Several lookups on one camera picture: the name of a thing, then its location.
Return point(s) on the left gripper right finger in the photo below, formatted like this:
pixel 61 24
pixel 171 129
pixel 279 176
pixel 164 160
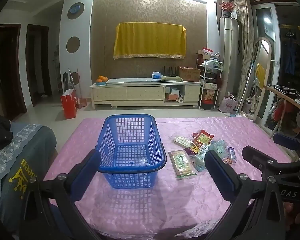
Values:
pixel 255 211

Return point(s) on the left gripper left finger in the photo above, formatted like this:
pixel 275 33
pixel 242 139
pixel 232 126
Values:
pixel 51 212

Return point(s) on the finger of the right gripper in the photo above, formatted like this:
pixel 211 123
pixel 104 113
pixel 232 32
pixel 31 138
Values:
pixel 264 163
pixel 287 142

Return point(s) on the blue purple candy bar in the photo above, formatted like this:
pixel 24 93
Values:
pixel 232 155

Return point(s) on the red yellow snack pouch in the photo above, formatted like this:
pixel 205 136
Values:
pixel 201 139

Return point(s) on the purple yellow snack bag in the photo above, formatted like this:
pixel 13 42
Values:
pixel 193 150

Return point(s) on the green cracker packet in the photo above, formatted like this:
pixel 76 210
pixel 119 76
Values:
pixel 181 164

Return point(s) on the blue striped clear snack bag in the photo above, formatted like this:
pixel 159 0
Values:
pixel 198 161

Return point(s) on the person right hand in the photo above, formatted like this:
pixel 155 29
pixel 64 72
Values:
pixel 292 214

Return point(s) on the standing arched mirror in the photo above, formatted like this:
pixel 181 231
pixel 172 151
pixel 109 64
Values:
pixel 262 55

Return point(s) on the grey queen print cushion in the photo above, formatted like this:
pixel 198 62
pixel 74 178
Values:
pixel 30 154

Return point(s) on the pink gift bag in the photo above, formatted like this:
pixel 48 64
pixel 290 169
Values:
pixel 228 104

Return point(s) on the pink quilted table cover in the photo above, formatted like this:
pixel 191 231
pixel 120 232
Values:
pixel 174 208

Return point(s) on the clear white cracker packet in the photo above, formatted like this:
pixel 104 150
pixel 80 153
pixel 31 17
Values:
pixel 182 141

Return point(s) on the blue plastic basket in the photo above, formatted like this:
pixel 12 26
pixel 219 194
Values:
pixel 131 151

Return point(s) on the white metal shelf rack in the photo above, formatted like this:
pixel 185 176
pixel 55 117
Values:
pixel 211 70

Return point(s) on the red paper bag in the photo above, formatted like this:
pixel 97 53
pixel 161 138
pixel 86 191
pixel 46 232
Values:
pixel 68 100

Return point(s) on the brown cardboard box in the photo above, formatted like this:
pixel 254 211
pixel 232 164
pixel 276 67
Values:
pixel 189 74

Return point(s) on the silver standing air conditioner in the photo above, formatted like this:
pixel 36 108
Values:
pixel 229 38

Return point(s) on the cream tv cabinet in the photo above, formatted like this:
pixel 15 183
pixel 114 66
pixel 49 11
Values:
pixel 145 92

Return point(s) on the green folded towel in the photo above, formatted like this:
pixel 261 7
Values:
pixel 171 78

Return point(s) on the bowl of oranges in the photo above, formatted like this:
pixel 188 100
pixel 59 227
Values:
pixel 101 80

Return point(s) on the blue tissue pack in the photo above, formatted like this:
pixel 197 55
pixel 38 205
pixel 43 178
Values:
pixel 156 75

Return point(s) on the red flower vase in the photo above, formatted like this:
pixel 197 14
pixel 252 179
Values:
pixel 227 7

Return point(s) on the yellow cloth tv cover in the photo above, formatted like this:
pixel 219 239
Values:
pixel 149 40

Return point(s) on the blue handled mop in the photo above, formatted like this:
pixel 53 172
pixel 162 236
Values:
pixel 247 87

